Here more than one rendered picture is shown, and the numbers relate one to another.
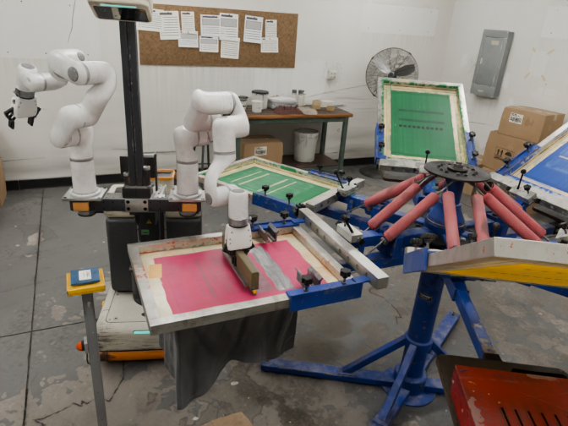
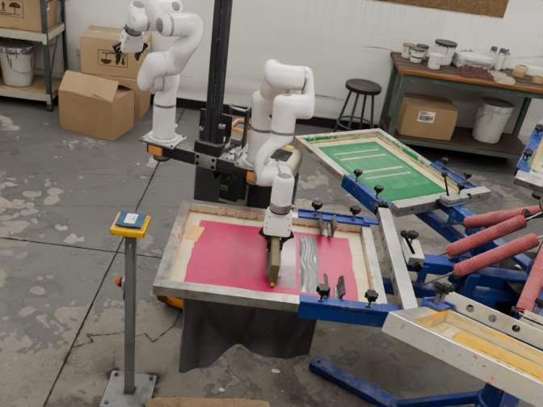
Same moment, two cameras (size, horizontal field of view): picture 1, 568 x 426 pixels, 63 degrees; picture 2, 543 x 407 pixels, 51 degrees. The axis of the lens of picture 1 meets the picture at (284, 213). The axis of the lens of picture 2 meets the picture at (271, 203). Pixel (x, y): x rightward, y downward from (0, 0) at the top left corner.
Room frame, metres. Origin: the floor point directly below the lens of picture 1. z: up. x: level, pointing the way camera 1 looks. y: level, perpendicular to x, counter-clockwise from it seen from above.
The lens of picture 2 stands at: (-0.03, -0.50, 2.19)
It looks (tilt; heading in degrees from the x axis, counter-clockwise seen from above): 30 degrees down; 23
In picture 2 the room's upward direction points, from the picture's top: 9 degrees clockwise
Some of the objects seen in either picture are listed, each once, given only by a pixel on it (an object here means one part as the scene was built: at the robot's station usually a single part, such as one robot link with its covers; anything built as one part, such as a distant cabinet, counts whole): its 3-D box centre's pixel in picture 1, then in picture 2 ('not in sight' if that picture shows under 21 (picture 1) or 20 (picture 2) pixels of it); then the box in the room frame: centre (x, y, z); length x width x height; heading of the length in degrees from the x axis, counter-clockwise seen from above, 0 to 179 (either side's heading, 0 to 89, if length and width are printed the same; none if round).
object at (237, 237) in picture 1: (238, 234); (278, 220); (1.60, 0.17, 1.12); 0.10 x 0.07 x 0.11; 116
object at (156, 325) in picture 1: (238, 267); (274, 253); (1.60, 0.16, 0.97); 0.79 x 0.58 x 0.04; 116
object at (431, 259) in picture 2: (358, 239); (424, 263); (1.84, -0.34, 1.02); 0.17 x 0.06 x 0.05; 116
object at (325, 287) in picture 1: (324, 292); (343, 309); (1.45, -0.17, 0.97); 0.30 x 0.05 x 0.07; 116
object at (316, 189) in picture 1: (293, 174); (402, 164); (2.57, -0.04, 1.05); 1.08 x 0.61 x 0.23; 56
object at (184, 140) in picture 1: (188, 143); (266, 110); (1.94, 0.44, 1.37); 0.13 x 0.10 x 0.16; 128
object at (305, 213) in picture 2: (268, 230); (333, 222); (1.96, 0.07, 0.97); 0.30 x 0.05 x 0.07; 116
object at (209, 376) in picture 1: (241, 349); (248, 337); (1.39, 0.12, 0.74); 0.46 x 0.04 x 0.42; 116
